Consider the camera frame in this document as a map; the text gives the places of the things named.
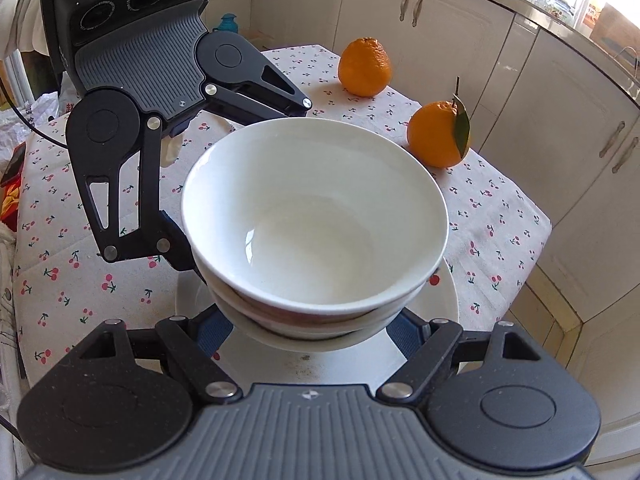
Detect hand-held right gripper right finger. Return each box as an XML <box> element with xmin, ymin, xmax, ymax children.
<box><xmin>375</xmin><ymin>309</ymin><xmax>544</xmax><ymax>402</ymax></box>

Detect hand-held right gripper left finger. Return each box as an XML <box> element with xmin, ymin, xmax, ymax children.
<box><xmin>74</xmin><ymin>307</ymin><xmax>243</xmax><ymax>404</ymax></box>

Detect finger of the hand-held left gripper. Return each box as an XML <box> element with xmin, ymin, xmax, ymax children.
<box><xmin>200</xmin><ymin>55</ymin><xmax>313</xmax><ymax>126</ymax></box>
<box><xmin>70</xmin><ymin>115</ymin><xmax>197</xmax><ymax>272</ymax></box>

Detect medium white floral bowl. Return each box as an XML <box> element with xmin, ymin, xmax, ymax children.
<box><xmin>197</xmin><ymin>255</ymin><xmax>442</xmax><ymax>336</ymax></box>

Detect large white fruit-print plate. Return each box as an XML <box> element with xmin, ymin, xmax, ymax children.
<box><xmin>175</xmin><ymin>255</ymin><xmax>461</xmax><ymax>393</ymax></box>

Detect large white floral bowl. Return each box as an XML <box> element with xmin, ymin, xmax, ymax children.
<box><xmin>215</xmin><ymin>295</ymin><xmax>401</xmax><ymax>352</ymax></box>

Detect small white floral bowl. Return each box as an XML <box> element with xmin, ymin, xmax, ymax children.
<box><xmin>181</xmin><ymin>117</ymin><xmax>448</xmax><ymax>318</ymax></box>

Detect orange without leaf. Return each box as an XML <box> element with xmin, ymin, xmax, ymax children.
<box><xmin>338</xmin><ymin>36</ymin><xmax>392</xmax><ymax>97</ymax></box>

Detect cherry print tablecloth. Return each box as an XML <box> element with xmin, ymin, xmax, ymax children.
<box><xmin>12</xmin><ymin>44</ymin><xmax>553</xmax><ymax>391</ymax></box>

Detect orange with green leaf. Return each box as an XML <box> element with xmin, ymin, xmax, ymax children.
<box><xmin>406</xmin><ymin>77</ymin><xmax>472</xmax><ymax>169</ymax></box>

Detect glass jar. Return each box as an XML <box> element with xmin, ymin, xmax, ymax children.
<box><xmin>535</xmin><ymin>0</ymin><xmax>571</xmax><ymax>23</ymax></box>

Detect beige kitchen countertop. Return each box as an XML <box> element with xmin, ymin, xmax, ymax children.
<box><xmin>440</xmin><ymin>0</ymin><xmax>640</xmax><ymax>111</ymax></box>

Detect wooden cutting board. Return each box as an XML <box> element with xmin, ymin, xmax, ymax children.
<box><xmin>591</xmin><ymin>2</ymin><xmax>640</xmax><ymax>53</ymax></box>

